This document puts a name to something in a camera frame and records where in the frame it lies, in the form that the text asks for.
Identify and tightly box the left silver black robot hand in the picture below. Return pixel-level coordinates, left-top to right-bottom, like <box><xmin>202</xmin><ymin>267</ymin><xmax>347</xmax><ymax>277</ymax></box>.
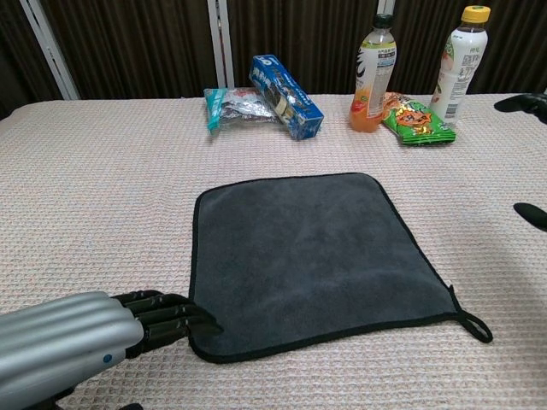
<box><xmin>0</xmin><ymin>289</ymin><xmax>225</xmax><ymax>410</ymax></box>

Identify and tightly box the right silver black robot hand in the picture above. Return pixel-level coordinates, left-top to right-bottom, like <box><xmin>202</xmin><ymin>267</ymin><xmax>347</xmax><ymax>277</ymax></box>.
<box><xmin>494</xmin><ymin>91</ymin><xmax>547</xmax><ymax>233</ymax></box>

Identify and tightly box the grey and pink cloth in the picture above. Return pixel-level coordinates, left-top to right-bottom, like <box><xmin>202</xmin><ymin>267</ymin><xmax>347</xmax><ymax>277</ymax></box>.
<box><xmin>188</xmin><ymin>172</ymin><xmax>494</xmax><ymax>364</ymax></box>

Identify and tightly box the white bottle yellow cap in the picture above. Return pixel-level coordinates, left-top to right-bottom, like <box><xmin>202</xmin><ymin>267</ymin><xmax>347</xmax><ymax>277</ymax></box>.
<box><xmin>428</xmin><ymin>4</ymin><xmax>491</xmax><ymax>128</ymax></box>

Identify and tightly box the green orange snack bag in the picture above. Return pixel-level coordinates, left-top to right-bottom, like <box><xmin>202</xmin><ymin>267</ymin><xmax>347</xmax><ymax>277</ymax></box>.
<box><xmin>381</xmin><ymin>91</ymin><xmax>457</xmax><ymax>147</ymax></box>

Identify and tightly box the beige woven tablecloth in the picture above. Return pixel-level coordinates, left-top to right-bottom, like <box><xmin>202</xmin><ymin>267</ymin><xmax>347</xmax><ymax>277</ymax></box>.
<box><xmin>0</xmin><ymin>92</ymin><xmax>547</xmax><ymax>410</ymax></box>

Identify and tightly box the orange drink bottle black cap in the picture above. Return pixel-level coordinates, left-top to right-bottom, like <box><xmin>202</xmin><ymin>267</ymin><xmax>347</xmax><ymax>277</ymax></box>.
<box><xmin>349</xmin><ymin>13</ymin><xmax>397</xmax><ymax>133</ymax></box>

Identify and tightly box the blue cookie package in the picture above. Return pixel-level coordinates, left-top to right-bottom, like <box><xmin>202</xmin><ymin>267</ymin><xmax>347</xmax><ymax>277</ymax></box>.
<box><xmin>249</xmin><ymin>53</ymin><xmax>325</xmax><ymax>141</ymax></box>

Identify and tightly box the silver teal snack packet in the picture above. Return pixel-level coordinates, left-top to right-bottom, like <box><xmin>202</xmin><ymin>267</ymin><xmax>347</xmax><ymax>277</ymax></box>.
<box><xmin>203</xmin><ymin>86</ymin><xmax>283</xmax><ymax>136</ymax></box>

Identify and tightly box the dark pleated curtain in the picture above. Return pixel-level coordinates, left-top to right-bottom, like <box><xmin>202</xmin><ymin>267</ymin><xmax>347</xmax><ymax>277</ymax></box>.
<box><xmin>0</xmin><ymin>0</ymin><xmax>547</xmax><ymax>120</ymax></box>

